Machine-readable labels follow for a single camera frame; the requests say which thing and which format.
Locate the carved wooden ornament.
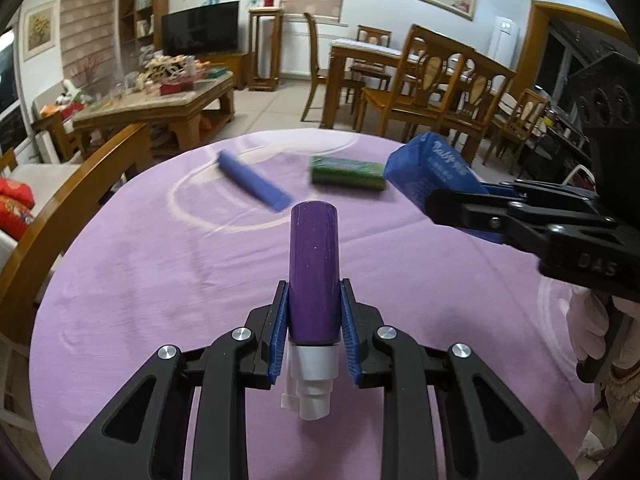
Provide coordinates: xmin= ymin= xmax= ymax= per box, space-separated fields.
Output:
xmin=145 ymin=55 xmax=194 ymax=81

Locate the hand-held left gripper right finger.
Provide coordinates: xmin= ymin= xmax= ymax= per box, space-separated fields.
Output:
xmin=339 ymin=277 xmax=572 ymax=480

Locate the wooden bookshelf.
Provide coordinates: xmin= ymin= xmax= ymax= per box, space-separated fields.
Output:
xmin=119 ymin=0 xmax=171 ymax=56

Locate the white standing air conditioner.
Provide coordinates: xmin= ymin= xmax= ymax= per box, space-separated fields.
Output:
xmin=487 ymin=16 xmax=516 ymax=67

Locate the wooden coffee table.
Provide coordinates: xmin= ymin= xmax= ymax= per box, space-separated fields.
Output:
xmin=72 ymin=71 xmax=236 ymax=159

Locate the wooden dining chair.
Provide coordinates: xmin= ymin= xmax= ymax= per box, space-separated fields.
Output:
xmin=482 ymin=88 xmax=551 ymax=167
xmin=356 ymin=24 xmax=476 ymax=147
xmin=350 ymin=25 xmax=394 ymax=92
xmin=440 ymin=47 xmax=516 ymax=167
xmin=301 ymin=11 xmax=366 ymax=122

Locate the tall wooden plant stand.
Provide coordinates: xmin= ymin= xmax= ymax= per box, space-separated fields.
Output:
xmin=248 ymin=7 xmax=286 ymax=92

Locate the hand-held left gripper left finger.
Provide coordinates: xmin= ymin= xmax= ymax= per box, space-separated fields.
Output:
xmin=50 ymin=280 xmax=292 ymax=480

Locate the white plastic chair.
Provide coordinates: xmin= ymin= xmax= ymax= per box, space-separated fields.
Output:
xmin=567 ymin=164 xmax=597 ymax=189

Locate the white wall radiator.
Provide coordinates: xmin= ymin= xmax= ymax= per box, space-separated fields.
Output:
xmin=280 ymin=27 xmax=331 ymax=79

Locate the purple spray bottle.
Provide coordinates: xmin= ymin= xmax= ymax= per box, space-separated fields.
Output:
xmin=280 ymin=201 xmax=346 ymax=421

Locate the small framed sunflower picture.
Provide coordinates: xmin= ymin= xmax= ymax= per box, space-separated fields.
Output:
xmin=22 ymin=0 xmax=57 ymax=63

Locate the wooden dining table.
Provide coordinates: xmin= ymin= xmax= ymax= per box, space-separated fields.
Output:
xmin=321 ymin=38 xmax=417 ymax=130

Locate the wooden television cabinet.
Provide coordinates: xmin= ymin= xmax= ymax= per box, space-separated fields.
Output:
xmin=197 ymin=51 xmax=251 ymax=91

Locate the person's right hand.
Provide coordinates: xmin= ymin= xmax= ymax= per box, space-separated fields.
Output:
xmin=567 ymin=287 xmax=632 ymax=367

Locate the black flat television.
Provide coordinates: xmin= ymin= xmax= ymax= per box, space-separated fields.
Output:
xmin=161 ymin=1 xmax=240 ymax=57

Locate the red embroidered cushion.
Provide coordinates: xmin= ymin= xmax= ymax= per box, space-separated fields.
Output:
xmin=0 ymin=195 xmax=35 ymax=242
xmin=0 ymin=178 xmax=36 ymax=210

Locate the blue tissue pack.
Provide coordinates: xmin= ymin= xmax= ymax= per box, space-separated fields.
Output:
xmin=384 ymin=132 xmax=521 ymax=246

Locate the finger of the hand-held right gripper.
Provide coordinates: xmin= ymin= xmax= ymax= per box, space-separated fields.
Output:
xmin=482 ymin=179 xmax=603 ymax=208
xmin=425 ymin=189 xmax=618 ymax=262

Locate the green packet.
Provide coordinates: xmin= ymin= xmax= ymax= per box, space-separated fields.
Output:
xmin=308 ymin=156 xmax=387 ymax=194

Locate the blue wrapper roll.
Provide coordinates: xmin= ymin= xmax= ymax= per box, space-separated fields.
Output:
xmin=216 ymin=151 xmax=292 ymax=212

